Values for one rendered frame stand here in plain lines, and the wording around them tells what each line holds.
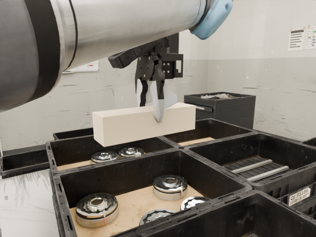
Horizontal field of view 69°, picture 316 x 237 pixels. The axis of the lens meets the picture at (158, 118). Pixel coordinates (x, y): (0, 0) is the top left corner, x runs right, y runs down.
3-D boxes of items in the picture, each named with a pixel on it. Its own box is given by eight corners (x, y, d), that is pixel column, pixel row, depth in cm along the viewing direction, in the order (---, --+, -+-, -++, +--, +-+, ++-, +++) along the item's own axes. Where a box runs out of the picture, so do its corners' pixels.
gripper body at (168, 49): (183, 80, 52) (185, 24, 50) (151, 82, 48) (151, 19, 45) (164, 79, 59) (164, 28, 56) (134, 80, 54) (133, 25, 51)
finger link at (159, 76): (168, 98, 48) (161, 56, 48) (162, 98, 47) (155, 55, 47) (156, 101, 52) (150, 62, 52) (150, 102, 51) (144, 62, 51)
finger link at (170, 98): (184, 119, 51) (177, 78, 51) (162, 122, 48) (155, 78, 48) (175, 120, 54) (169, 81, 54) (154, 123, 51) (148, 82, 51)
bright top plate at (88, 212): (82, 223, 52) (82, 221, 52) (72, 201, 60) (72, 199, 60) (123, 209, 57) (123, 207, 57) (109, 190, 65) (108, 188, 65)
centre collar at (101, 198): (90, 211, 55) (90, 209, 55) (84, 201, 59) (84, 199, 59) (109, 205, 58) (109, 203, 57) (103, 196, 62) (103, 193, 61)
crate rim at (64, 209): (73, 270, 34) (72, 256, 34) (53, 182, 60) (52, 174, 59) (255, 197, 53) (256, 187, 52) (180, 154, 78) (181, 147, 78)
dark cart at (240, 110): (210, 191, 226) (216, 100, 206) (181, 173, 263) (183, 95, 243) (248, 175, 259) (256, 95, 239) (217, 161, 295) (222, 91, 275)
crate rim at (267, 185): (255, 197, 53) (256, 187, 52) (181, 154, 78) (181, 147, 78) (341, 162, 72) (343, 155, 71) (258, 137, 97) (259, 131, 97)
